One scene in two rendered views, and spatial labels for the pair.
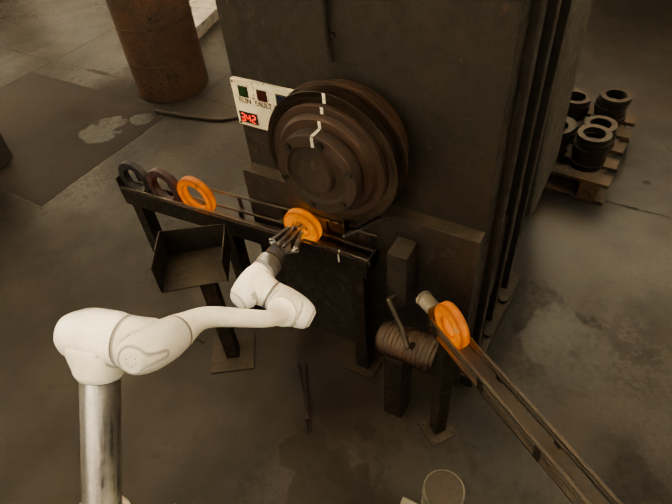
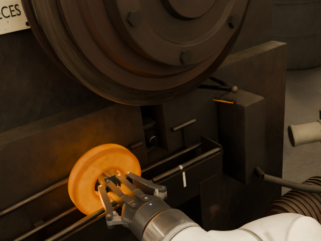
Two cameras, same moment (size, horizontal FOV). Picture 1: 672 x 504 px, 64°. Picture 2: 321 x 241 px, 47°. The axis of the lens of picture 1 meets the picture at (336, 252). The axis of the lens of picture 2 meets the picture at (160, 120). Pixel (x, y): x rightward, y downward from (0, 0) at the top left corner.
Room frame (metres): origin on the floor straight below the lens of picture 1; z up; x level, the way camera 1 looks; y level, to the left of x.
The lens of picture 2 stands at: (1.14, 0.65, 1.18)
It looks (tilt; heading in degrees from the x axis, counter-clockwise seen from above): 26 degrees down; 295
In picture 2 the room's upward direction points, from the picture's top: 7 degrees counter-clockwise
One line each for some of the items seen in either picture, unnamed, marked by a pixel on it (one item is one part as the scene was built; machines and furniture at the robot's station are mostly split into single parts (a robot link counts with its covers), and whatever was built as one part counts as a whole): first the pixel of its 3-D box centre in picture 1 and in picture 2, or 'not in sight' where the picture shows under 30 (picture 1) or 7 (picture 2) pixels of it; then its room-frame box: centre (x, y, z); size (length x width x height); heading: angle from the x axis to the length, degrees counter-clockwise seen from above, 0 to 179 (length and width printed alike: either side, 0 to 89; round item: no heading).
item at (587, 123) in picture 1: (527, 114); not in sight; (2.95, -1.29, 0.22); 1.20 x 0.81 x 0.44; 54
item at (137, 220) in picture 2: (279, 251); (146, 214); (1.40, 0.20, 0.76); 0.09 x 0.08 x 0.07; 146
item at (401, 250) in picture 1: (402, 269); (241, 136); (1.31, -0.23, 0.68); 0.11 x 0.08 x 0.24; 146
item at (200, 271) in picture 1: (211, 305); not in sight; (1.52, 0.55, 0.36); 0.26 x 0.20 x 0.72; 91
